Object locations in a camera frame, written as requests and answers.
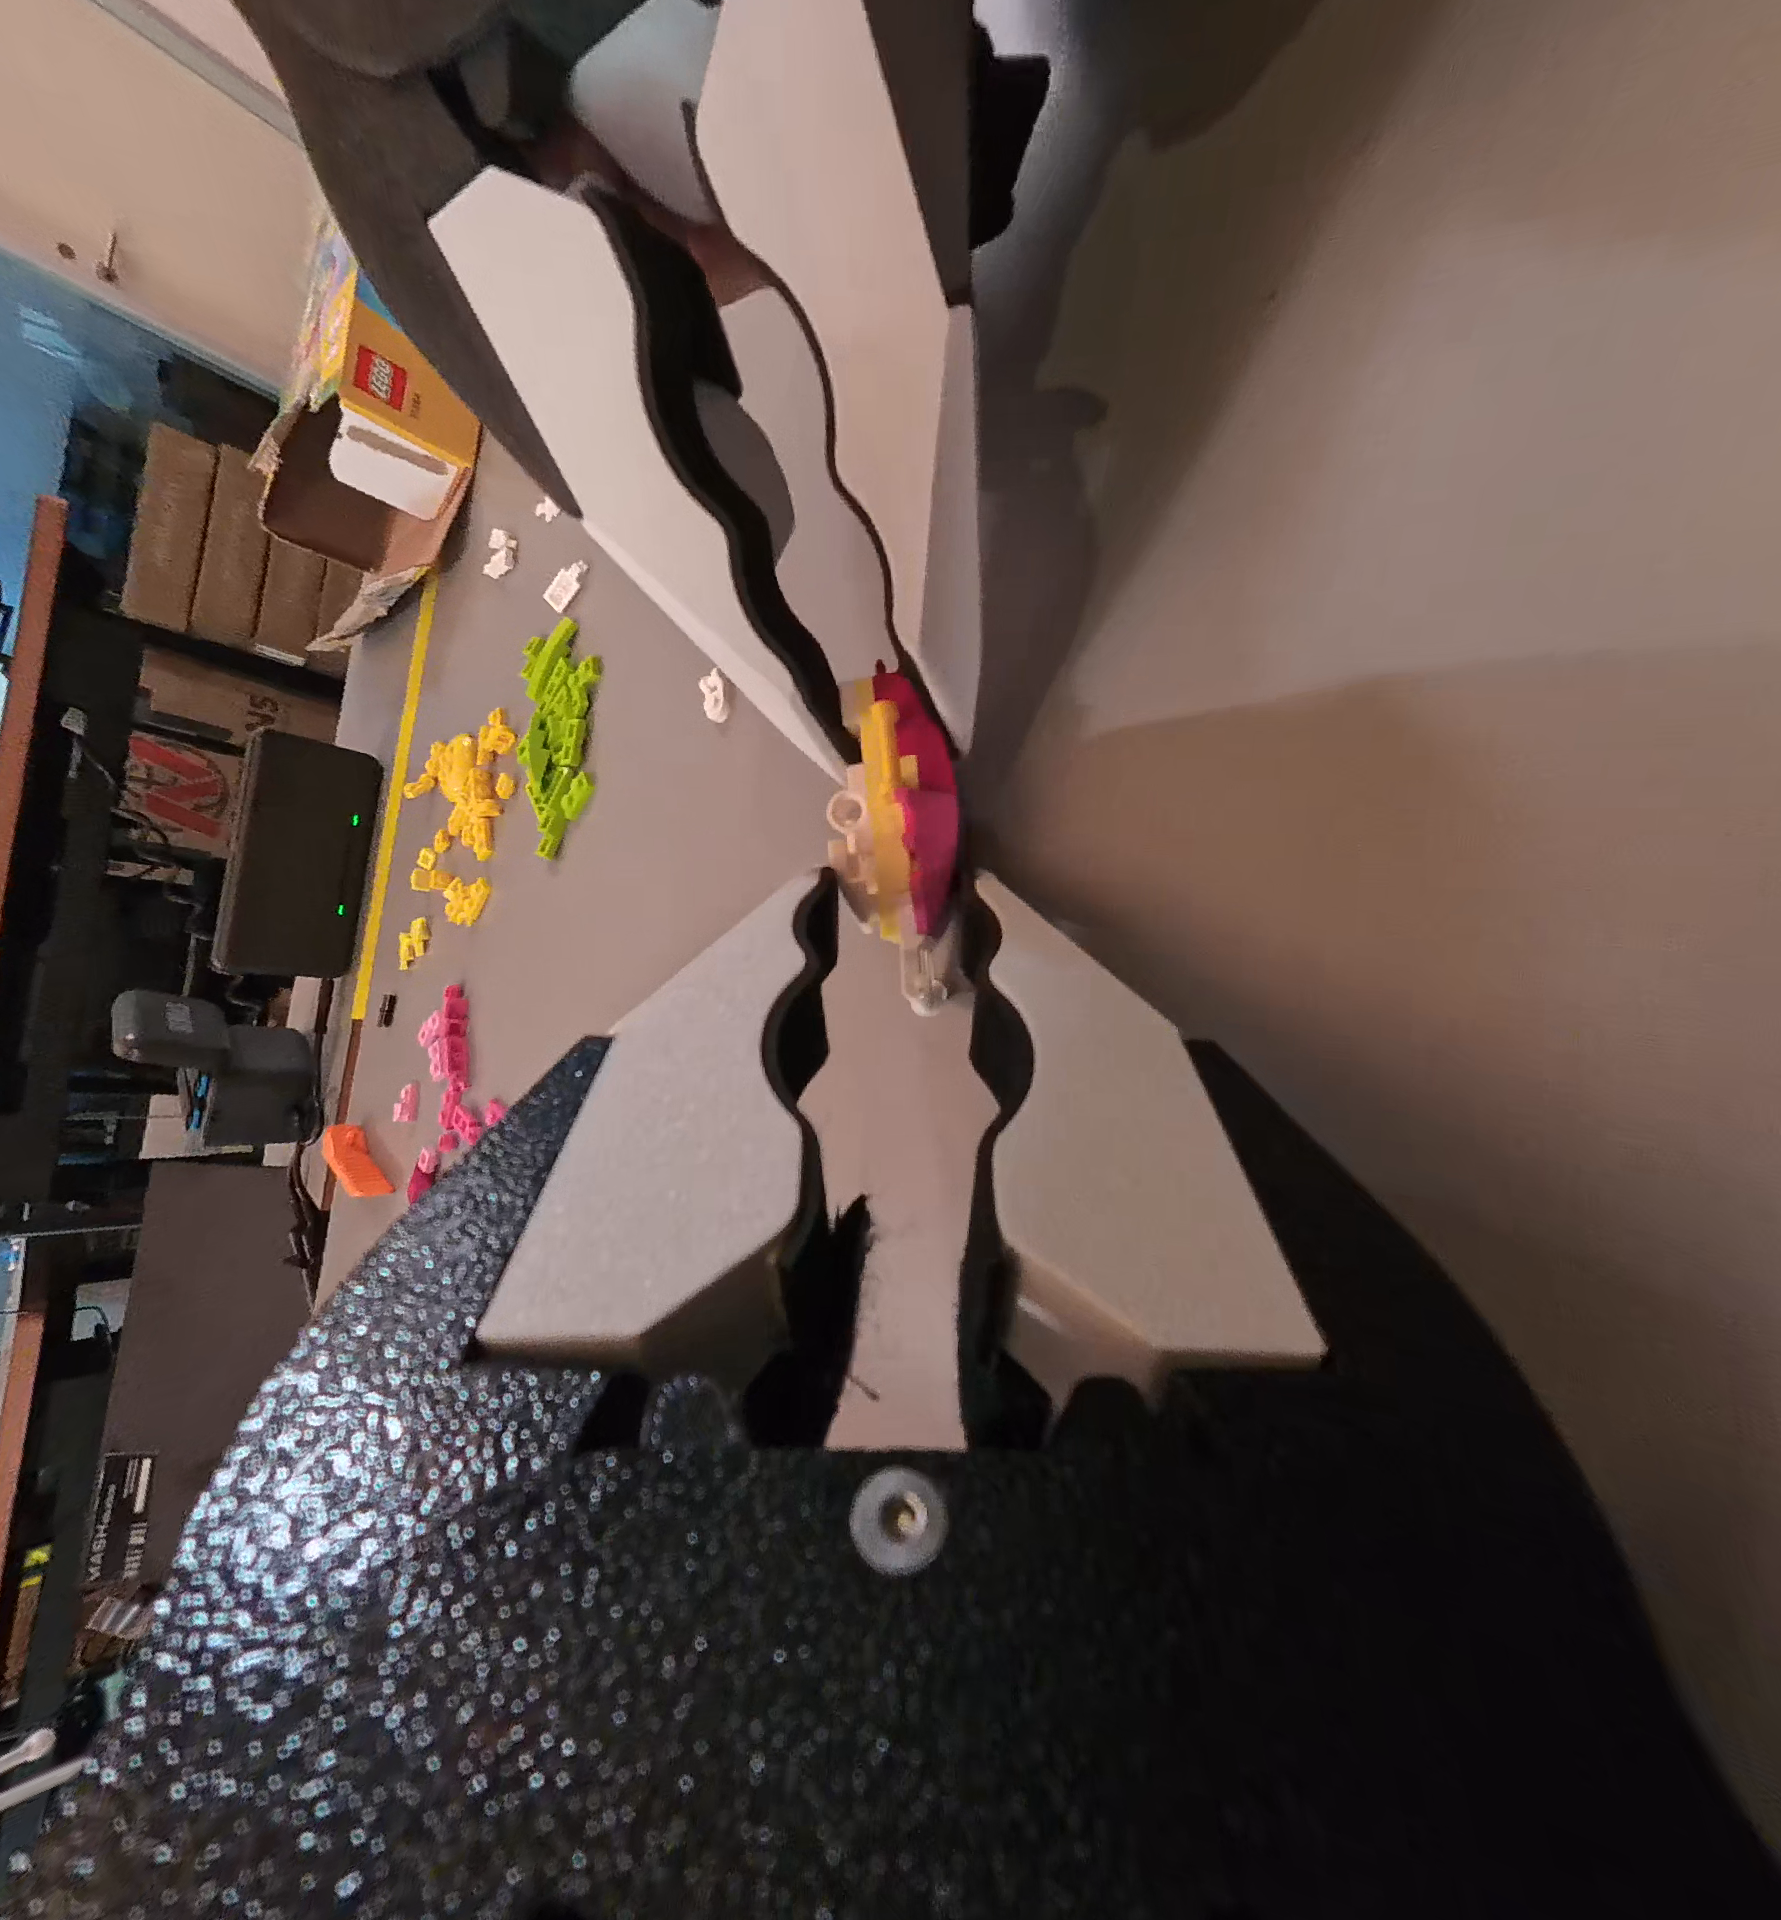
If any black cable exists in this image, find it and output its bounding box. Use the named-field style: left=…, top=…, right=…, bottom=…
left=280, top=1101, right=332, bottom=1280

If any open yellow cardboard box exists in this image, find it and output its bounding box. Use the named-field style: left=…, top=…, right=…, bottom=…
left=253, top=226, right=484, bottom=651

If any dark desk with wooden edge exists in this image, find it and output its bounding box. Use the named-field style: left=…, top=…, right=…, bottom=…
left=0, top=495, right=151, bottom=1236

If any small multicoloured lego model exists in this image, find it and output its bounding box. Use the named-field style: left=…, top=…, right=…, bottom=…
left=824, top=661, right=975, bottom=1021

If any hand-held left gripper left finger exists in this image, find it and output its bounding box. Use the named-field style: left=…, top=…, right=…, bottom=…
left=470, top=870, right=848, bottom=1374

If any grey power adapter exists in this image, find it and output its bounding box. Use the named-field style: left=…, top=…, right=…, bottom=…
left=110, top=985, right=320, bottom=1161

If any cardboard box with red print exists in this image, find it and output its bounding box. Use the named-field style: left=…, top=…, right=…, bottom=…
left=131, top=649, right=347, bottom=868

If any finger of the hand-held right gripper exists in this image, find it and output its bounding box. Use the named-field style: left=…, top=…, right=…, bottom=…
left=425, top=164, right=873, bottom=761
left=691, top=0, right=984, bottom=746

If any pile of yellow lego pieces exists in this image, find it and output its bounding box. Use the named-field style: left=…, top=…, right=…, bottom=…
left=397, top=708, right=522, bottom=970

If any pile of lime lego pieces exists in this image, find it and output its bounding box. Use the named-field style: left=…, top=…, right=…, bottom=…
left=515, top=615, right=607, bottom=861

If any black device with green lights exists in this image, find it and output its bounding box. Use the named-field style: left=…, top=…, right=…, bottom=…
left=209, top=728, right=385, bottom=980

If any black printed box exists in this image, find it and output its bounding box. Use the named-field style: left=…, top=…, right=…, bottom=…
left=78, top=1451, right=158, bottom=1610

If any pile of pink lego pieces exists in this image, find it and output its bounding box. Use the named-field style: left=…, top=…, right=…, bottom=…
left=389, top=983, right=511, bottom=1204

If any yellow tape strip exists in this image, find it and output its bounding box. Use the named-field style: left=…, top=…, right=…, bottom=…
left=348, top=576, right=439, bottom=1026

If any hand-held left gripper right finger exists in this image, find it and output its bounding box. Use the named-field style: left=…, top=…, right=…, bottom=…
left=964, top=878, right=1328, bottom=1374

